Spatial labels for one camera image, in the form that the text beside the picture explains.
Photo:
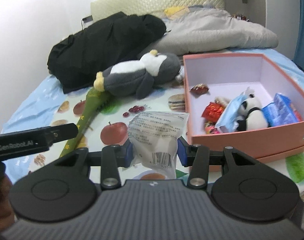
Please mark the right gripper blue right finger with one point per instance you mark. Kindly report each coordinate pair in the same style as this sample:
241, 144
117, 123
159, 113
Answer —
196, 157

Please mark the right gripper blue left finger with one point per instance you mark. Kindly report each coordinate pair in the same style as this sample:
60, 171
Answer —
113, 157

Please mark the blue face mask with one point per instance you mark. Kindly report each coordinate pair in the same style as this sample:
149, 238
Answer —
227, 120

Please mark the clear plastic snack bag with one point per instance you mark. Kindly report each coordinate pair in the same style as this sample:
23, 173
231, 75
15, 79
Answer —
154, 138

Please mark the red foil tea packet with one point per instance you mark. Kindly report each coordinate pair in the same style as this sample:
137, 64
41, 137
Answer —
213, 111

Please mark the small panda plush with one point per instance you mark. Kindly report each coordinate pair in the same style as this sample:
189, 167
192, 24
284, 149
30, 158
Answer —
252, 115

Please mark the small red candy wrapper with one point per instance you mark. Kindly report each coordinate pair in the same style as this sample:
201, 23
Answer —
199, 89

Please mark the person left hand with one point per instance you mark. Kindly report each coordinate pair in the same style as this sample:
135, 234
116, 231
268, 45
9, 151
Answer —
7, 216

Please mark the fruit print table mat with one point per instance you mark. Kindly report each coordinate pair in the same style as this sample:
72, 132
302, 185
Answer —
117, 133

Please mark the light blue bed sheet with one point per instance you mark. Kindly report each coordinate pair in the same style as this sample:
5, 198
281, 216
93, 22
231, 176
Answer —
47, 105

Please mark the green massage stick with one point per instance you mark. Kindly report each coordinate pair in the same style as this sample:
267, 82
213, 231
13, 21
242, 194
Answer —
94, 102

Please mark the pink cardboard box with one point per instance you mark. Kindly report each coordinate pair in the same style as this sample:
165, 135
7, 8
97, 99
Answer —
227, 76

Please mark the white round bottle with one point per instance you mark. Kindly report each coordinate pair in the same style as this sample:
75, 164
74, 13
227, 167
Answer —
181, 75

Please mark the grey white penguin plush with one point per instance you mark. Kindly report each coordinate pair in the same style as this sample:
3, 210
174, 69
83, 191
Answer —
138, 77

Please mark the black jacket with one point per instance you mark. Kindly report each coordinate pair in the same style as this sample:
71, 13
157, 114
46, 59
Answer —
76, 60

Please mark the grey quilt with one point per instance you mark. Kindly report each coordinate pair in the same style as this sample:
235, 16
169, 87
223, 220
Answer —
210, 30

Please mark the yellow pillow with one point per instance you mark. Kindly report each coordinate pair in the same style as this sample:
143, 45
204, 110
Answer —
172, 10

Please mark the cream padded headboard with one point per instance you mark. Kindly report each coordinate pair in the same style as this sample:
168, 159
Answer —
157, 1

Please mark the black wall charger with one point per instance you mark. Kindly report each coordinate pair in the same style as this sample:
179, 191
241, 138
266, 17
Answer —
87, 21

